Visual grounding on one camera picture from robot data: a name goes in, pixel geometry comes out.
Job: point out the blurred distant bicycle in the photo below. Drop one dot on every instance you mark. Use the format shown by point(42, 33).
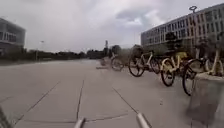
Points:
point(116, 63)

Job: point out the thin distant pole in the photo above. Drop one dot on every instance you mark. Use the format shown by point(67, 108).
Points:
point(106, 48)

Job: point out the bicycle with black wheels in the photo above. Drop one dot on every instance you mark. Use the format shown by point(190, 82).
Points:
point(136, 66)

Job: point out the grey concrete slab pavement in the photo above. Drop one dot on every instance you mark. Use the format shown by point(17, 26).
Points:
point(83, 90)

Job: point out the row of dark trees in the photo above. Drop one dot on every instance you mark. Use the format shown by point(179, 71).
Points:
point(60, 55)

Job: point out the robot's own part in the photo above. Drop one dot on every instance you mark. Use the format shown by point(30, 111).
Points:
point(79, 123)
point(142, 121)

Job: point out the dark tree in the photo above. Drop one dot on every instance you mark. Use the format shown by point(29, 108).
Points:
point(170, 36)

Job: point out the pale yellow bicycle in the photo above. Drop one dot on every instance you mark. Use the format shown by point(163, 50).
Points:
point(188, 78)

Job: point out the long grey windowed building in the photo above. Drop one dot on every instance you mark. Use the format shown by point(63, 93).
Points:
point(196, 28)

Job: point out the grey concrete bollard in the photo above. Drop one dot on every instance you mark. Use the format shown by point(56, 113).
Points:
point(208, 100)

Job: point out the large grey multi-storey building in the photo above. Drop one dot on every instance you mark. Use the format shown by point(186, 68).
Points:
point(10, 35)

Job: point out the street lamp post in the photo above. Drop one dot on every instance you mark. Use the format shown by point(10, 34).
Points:
point(196, 33)

